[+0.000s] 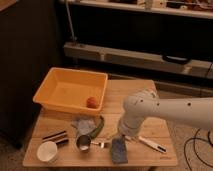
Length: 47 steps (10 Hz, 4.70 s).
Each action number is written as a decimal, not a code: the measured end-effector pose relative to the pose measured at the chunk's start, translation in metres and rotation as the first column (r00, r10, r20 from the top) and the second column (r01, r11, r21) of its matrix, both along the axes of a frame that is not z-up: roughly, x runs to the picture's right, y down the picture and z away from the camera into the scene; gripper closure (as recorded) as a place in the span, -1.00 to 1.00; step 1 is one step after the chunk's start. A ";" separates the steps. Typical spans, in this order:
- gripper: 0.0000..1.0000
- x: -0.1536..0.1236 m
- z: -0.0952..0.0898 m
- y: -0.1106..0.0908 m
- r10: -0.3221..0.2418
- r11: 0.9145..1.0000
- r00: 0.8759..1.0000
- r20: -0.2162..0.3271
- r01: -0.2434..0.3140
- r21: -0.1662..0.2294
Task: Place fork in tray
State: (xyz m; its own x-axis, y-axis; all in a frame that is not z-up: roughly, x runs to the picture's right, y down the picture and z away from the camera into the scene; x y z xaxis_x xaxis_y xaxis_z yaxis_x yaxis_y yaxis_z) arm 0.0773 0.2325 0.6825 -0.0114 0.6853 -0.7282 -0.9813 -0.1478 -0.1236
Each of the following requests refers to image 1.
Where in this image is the metal measuring cup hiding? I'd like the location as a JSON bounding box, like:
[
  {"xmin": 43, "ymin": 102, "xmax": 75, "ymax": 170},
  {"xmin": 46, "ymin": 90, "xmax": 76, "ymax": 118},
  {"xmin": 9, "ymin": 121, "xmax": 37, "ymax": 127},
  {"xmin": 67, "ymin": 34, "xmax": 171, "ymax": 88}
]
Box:
[{"xmin": 76, "ymin": 135, "xmax": 91, "ymax": 153}]

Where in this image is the dark marker lower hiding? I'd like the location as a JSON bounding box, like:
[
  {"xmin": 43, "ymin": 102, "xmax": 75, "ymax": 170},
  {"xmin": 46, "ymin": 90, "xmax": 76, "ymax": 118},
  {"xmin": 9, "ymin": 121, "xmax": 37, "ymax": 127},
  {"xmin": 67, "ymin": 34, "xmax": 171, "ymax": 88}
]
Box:
[{"xmin": 56, "ymin": 139, "xmax": 69, "ymax": 145}]

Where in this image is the white bowl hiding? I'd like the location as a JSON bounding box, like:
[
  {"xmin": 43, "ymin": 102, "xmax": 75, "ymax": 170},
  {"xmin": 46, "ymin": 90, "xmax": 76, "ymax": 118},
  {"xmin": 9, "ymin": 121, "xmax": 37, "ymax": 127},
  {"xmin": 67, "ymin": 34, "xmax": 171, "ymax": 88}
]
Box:
[{"xmin": 37, "ymin": 141, "xmax": 58, "ymax": 163}]

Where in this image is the dark cabinet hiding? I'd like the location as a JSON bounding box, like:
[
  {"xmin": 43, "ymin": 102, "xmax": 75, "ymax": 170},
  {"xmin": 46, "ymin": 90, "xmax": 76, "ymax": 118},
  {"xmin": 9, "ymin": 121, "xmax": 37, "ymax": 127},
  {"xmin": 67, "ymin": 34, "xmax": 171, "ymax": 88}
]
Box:
[{"xmin": 0, "ymin": 0, "xmax": 62, "ymax": 149}]

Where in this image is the metal fork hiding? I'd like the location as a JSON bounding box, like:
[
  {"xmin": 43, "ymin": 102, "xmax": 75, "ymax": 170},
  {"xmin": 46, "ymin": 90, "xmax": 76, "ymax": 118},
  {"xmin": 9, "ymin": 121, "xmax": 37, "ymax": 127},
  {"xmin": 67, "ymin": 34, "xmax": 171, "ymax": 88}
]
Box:
[{"xmin": 91, "ymin": 134, "xmax": 115, "ymax": 148}]

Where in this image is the gray crumpled cloth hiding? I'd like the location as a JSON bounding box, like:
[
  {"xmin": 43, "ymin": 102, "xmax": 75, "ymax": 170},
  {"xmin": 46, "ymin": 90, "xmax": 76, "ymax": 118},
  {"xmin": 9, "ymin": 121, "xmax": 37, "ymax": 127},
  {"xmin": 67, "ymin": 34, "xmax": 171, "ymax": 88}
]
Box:
[{"xmin": 71, "ymin": 118, "xmax": 96, "ymax": 137}]

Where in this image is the orange plastic tray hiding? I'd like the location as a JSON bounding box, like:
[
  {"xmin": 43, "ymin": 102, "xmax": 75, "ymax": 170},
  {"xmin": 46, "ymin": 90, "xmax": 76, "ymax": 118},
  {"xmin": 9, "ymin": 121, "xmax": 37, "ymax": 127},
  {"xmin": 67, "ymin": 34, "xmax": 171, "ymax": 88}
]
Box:
[{"xmin": 33, "ymin": 67, "xmax": 108, "ymax": 116}]

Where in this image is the black floor cable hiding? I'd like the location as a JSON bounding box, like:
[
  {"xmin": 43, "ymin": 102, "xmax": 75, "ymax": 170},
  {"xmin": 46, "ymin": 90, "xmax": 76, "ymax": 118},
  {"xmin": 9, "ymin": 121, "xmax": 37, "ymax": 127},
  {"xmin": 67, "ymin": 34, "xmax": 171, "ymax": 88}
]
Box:
[{"xmin": 183, "ymin": 128, "xmax": 213, "ymax": 171}]

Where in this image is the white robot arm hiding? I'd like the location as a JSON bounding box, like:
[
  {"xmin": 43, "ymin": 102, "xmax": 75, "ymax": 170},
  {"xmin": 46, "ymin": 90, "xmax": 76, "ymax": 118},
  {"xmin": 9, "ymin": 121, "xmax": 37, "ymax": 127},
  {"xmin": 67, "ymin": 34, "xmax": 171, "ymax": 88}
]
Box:
[{"xmin": 117, "ymin": 90, "xmax": 213, "ymax": 137}]

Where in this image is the gray metal shelf rail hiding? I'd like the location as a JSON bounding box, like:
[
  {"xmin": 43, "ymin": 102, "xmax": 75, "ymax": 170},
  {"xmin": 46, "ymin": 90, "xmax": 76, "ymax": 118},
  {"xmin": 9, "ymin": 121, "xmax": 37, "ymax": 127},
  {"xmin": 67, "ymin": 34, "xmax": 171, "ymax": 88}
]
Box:
[{"xmin": 64, "ymin": 42, "xmax": 213, "ymax": 79}]

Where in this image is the orange ball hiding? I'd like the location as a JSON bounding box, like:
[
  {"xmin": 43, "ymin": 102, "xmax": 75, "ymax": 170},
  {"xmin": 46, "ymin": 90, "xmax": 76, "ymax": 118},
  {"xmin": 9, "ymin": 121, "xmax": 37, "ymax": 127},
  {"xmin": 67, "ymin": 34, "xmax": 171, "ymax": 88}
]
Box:
[{"xmin": 86, "ymin": 97, "xmax": 99, "ymax": 109}]

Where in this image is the black handle on rail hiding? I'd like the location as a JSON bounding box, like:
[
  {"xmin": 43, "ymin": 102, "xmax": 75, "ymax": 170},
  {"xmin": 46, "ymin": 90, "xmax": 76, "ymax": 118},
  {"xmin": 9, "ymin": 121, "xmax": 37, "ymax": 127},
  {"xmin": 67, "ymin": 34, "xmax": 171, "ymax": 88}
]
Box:
[{"xmin": 162, "ymin": 55, "xmax": 191, "ymax": 65}]

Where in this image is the white handled brush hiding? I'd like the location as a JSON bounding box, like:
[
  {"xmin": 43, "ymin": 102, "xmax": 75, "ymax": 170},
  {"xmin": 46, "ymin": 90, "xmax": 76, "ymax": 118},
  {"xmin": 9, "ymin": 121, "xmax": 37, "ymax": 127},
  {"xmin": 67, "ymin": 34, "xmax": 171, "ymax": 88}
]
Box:
[{"xmin": 125, "ymin": 136, "xmax": 167, "ymax": 154}]

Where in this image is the blue gray sponge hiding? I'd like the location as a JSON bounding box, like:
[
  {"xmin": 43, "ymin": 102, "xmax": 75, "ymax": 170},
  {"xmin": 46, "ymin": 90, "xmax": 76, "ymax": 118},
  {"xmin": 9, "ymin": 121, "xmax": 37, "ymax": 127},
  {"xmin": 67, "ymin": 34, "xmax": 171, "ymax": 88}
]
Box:
[{"xmin": 110, "ymin": 136, "xmax": 128, "ymax": 164}]

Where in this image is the wooden table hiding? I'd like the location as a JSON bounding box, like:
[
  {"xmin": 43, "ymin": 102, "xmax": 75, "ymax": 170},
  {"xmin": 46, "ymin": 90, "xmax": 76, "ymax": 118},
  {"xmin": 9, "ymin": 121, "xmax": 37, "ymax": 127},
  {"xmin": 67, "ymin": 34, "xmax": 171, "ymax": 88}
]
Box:
[{"xmin": 23, "ymin": 80, "xmax": 177, "ymax": 168}]

